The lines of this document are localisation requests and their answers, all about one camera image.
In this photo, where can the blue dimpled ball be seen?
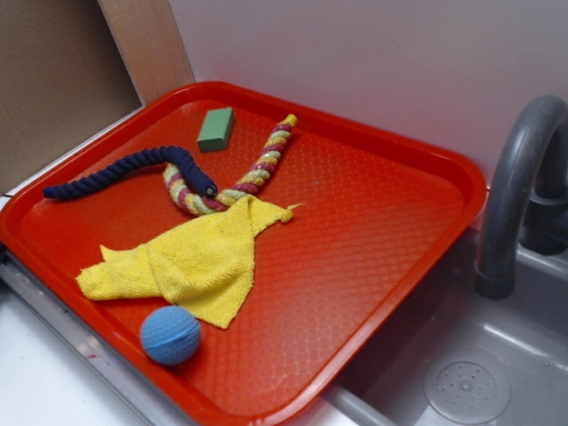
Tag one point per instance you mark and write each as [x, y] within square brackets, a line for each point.
[170, 335]

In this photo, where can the yellow cloth towel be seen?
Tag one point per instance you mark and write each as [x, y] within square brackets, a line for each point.
[206, 265]

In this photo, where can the green rectangular block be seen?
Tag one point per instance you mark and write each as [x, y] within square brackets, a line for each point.
[216, 130]

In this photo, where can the grey plastic sink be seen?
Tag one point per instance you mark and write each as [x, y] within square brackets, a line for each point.
[448, 356]

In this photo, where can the wooden board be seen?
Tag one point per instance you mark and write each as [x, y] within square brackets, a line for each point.
[147, 37]

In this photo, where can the grey curved faucet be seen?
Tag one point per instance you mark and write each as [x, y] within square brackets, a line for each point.
[527, 202]

